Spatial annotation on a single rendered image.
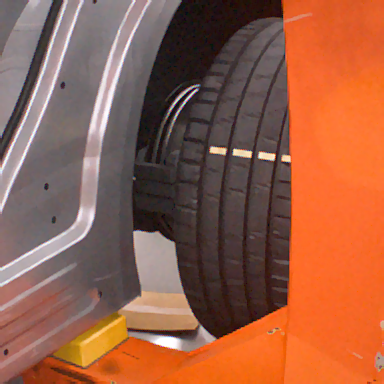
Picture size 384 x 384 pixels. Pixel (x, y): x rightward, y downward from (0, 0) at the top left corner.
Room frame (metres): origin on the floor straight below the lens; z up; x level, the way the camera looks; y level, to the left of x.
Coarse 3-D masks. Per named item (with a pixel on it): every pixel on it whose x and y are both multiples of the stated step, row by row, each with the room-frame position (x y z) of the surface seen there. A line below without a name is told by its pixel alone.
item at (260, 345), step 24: (240, 336) 1.08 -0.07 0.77; (264, 336) 0.96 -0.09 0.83; (48, 360) 1.16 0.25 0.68; (120, 360) 1.16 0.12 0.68; (144, 360) 1.16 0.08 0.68; (168, 360) 1.16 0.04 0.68; (192, 360) 1.09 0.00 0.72; (216, 360) 1.00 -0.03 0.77; (240, 360) 0.98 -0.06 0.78; (264, 360) 0.96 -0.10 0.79
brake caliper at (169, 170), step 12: (144, 156) 1.56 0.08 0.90; (168, 156) 1.53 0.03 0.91; (144, 168) 1.53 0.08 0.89; (156, 168) 1.52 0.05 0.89; (168, 168) 1.50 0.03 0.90; (144, 180) 1.54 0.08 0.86; (156, 180) 1.52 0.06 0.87; (168, 180) 1.50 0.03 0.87; (144, 192) 1.54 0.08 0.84; (156, 192) 1.52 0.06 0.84; (168, 192) 1.51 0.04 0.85; (144, 204) 1.53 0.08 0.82; (156, 204) 1.52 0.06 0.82; (168, 204) 1.50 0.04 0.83
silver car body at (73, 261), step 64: (0, 0) 3.28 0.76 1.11; (64, 0) 1.23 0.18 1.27; (128, 0) 1.33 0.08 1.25; (0, 64) 1.48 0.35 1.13; (64, 64) 1.18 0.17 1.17; (128, 64) 1.28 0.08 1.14; (0, 128) 1.38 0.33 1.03; (64, 128) 1.18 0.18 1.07; (128, 128) 1.27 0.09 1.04; (0, 192) 1.06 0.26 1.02; (64, 192) 1.17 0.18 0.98; (128, 192) 1.27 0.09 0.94; (0, 256) 1.03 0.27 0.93; (64, 256) 1.12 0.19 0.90; (128, 256) 1.25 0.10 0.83; (0, 320) 0.97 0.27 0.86; (64, 320) 1.10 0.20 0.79
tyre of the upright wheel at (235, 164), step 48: (240, 48) 1.40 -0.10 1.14; (240, 96) 1.31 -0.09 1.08; (192, 144) 1.30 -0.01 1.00; (240, 144) 1.26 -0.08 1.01; (288, 144) 1.22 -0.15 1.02; (192, 192) 1.27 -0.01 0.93; (240, 192) 1.23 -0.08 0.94; (288, 192) 1.18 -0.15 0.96; (192, 240) 1.26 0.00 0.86; (240, 240) 1.21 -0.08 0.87; (288, 240) 1.17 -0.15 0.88; (192, 288) 1.27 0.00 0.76; (240, 288) 1.22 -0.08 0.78; (288, 288) 1.17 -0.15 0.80
